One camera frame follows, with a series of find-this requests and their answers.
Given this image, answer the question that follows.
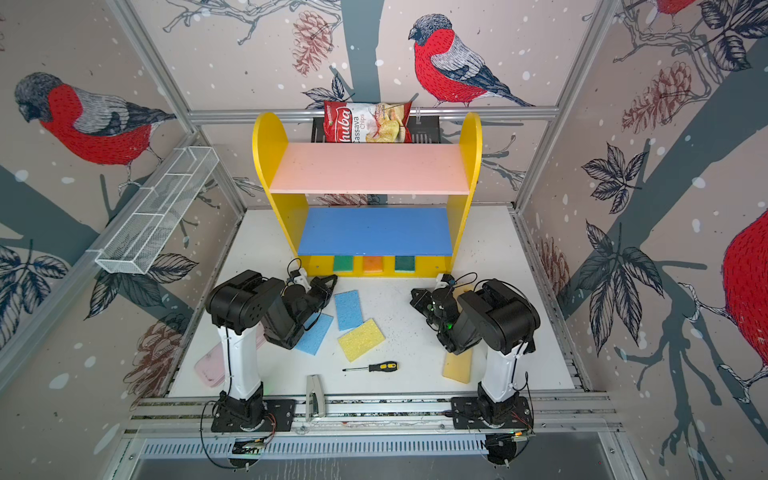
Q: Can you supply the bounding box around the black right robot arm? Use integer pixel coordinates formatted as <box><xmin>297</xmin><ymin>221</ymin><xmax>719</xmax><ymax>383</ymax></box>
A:
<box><xmin>410</xmin><ymin>275</ymin><xmax>541</xmax><ymax>425</ymax></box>

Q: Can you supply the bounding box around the orange foam sponge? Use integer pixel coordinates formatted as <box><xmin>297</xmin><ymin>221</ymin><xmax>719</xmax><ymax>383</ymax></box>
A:
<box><xmin>363</xmin><ymin>256</ymin><xmax>384</xmax><ymax>274</ymax></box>

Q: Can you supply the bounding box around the black yellow screwdriver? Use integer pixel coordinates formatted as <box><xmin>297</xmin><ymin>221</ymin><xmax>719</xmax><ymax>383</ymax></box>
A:
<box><xmin>343</xmin><ymin>361</ymin><xmax>399</xmax><ymax>373</ymax></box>

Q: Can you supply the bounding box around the blue sponge lower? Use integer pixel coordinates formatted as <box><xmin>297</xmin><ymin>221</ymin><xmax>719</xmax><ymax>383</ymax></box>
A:
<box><xmin>295</xmin><ymin>313</ymin><xmax>333</xmax><ymax>356</ymax></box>

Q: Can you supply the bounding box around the white wire mesh basket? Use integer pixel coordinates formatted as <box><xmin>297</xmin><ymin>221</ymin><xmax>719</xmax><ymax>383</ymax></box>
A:
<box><xmin>96</xmin><ymin>146</ymin><xmax>219</xmax><ymax>274</ymax></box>

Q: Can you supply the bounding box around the yellow cellulose sponge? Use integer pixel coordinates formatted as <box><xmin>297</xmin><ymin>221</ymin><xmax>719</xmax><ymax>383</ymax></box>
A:
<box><xmin>338</xmin><ymin>319</ymin><xmax>386</xmax><ymax>362</ymax></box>

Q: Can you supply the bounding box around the blue sponge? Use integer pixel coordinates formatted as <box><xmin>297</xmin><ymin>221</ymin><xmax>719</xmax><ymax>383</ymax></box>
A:
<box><xmin>334</xmin><ymin>290</ymin><xmax>363</xmax><ymax>332</ymax></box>
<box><xmin>295</xmin><ymin>313</ymin><xmax>333</xmax><ymax>356</ymax></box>

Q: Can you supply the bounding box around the red cassava chips bag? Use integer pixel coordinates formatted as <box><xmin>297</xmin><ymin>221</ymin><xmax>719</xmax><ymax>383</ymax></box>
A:
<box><xmin>323</xmin><ymin>101</ymin><xmax>412</xmax><ymax>143</ymax></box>

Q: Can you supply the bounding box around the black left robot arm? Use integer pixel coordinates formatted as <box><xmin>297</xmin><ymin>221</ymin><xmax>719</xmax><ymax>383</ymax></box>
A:
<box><xmin>206</xmin><ymin>270</ymin><xmax>338</xmax><ymax>423</ymax></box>

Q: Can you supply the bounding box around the yellow wooden shelf unit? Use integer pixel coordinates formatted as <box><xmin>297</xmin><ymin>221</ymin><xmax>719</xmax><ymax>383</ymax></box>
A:
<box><xmin>252</xmin><ymin>113</ymin><xmax>483</xmax><ymax>278</ymax></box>

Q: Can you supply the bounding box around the pale yellow sponge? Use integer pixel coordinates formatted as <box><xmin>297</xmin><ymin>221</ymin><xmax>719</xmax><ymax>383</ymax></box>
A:
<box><xmin>442</xmin><ymin>349</ymin><xmax>473</xmax><ymax>384</ymax></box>

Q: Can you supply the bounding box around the blue sponge upper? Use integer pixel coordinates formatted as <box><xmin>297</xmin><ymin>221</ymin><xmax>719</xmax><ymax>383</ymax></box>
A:
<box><xmin>334</xmin><ymin>290</ymin><xmax>363</xmax><ymax>332</ymax></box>

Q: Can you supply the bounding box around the black wire basket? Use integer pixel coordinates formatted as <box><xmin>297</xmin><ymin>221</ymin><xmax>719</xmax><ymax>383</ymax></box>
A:
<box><xmin>310</xmin><ymin>116</ymin><xmax>441</xmax><ymax>144</ymax></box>

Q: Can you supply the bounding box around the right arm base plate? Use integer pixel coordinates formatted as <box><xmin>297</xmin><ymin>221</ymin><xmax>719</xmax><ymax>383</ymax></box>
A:
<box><xmin>445</xmin><ymin>393</ymin><xmax>534</xmax><ymax>431</ymax></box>

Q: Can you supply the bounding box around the aluminium rail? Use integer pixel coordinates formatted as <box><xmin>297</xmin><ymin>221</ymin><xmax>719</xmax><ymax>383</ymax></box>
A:
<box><xmin>124</xmin><ymin>390</ymin><xmax>623</xmax><ymax>436</ymax></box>

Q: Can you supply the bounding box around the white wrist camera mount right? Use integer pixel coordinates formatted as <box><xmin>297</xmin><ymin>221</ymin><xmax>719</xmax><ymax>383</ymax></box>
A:
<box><xmin>437</xmin><ymin>273</ymin><xmax>456</xmax><ymax>286</ymax></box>

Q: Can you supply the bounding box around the light green foam sponge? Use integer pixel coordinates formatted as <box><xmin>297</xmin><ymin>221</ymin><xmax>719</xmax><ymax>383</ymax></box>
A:
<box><xmin>333</xmin><ymin>256</ymin><xmax>355</xmax><ymax>273</ymax></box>

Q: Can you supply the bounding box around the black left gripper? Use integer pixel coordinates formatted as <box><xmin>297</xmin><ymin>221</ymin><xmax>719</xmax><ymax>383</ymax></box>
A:
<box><xmin>296</xmin><ymin>276</ymin><xmax>337</xmax><ymax>329</ymax></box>

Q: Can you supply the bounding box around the grey metal bracket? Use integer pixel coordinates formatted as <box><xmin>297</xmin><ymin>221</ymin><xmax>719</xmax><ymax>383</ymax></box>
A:
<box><xmin>305</xmin><ymin>374</ymin><xmax>326</xmax><ymax>422</ymax></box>

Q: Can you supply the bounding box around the dark green scouring sponge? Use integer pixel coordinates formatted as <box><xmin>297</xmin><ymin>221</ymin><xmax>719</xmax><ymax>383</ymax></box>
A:
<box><xmin>395</xmin><ymin>256</ymin><xmax>416</xmax><ymax>272</ymax></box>

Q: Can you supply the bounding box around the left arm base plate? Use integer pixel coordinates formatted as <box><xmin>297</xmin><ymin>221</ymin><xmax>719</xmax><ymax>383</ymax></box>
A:
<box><xmin>211</xmin><ymin>396</ymin><xmax>297</xmax><ymax>434</ymax></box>

